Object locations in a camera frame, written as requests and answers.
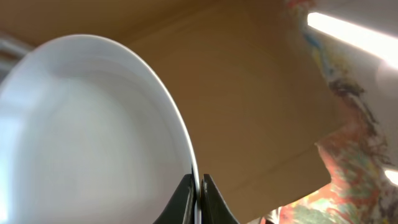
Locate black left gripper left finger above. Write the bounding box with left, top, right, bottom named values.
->
left=154, top=174, right=196, bottom=224

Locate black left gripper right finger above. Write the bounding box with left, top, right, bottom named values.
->
left=200, top=174, right=239, bottom=224

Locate light blue plate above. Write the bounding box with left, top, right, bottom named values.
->
left=1, top=35, right=200, bottom=223

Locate ceiling light strip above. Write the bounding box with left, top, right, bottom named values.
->
left=307, top=12, right=397, bottom=69

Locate colourful painted wall hanging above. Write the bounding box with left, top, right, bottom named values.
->
left=258, top=1, right=397, bottom=223

